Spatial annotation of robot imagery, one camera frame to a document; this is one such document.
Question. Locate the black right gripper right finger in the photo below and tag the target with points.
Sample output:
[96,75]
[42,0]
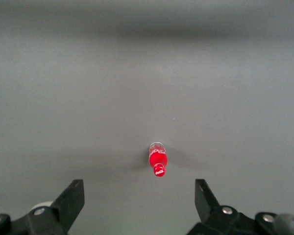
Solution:
[210,210]

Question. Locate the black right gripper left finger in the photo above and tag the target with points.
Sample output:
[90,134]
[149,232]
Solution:
[63,210]

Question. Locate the red cola bottle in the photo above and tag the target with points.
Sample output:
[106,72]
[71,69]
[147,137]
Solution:
[158,159]

